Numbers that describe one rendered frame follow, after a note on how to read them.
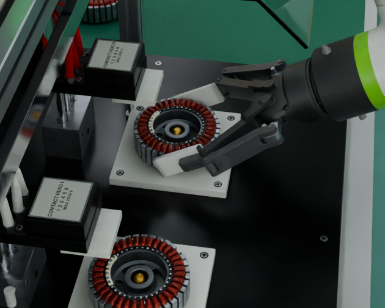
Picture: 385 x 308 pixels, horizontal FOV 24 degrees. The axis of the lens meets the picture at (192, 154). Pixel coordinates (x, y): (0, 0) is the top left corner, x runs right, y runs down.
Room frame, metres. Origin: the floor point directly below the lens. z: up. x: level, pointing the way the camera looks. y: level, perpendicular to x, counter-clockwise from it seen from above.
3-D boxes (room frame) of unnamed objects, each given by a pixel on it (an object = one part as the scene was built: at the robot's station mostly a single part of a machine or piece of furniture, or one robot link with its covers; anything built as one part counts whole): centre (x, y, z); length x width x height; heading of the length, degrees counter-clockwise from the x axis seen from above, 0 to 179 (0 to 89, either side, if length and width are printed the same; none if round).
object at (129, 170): (0.85, 0.02, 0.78); 0.15 x 0.15 x 0.01; 81
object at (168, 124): (0.85, 0.02, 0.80); 0.11 x 0.11 x 0.04
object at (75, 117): (0.87, 0.16, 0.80); 0.08 x 0.05 x 0.06; 171
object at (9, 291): (0.59, 0.20, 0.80); 0.01 x 0.01 x 0.03; 81
